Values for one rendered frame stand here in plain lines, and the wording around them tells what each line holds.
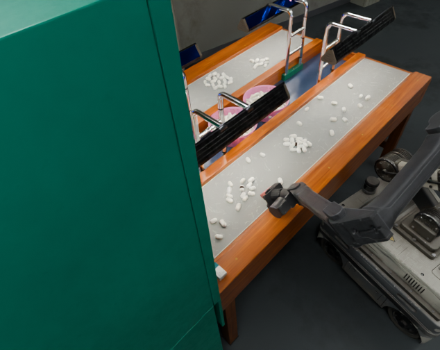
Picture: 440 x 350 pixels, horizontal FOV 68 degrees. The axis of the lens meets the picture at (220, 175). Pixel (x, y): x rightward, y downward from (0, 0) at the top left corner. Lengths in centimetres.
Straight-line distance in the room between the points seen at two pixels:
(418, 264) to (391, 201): 95
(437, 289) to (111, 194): 150
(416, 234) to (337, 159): 50
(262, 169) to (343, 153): 39
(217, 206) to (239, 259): 28
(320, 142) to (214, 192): 61
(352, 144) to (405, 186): 88
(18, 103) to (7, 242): 17
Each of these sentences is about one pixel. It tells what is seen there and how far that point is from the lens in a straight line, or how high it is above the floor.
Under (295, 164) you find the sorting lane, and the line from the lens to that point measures 161.
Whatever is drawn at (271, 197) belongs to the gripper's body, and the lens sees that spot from 133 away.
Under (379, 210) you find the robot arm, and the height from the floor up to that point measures 128.
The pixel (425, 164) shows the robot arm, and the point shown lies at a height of 130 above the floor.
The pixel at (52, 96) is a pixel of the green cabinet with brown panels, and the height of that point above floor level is 172.
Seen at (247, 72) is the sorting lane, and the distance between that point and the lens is 224.
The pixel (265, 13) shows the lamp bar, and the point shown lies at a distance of 214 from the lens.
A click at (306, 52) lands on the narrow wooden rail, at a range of 245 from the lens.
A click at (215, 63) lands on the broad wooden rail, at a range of 231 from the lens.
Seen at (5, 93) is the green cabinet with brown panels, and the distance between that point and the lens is 37.
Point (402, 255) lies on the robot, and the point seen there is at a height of 47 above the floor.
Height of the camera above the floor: 191
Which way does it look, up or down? 48 degrees down
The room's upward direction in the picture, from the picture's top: 6 degrees counter-clockwise
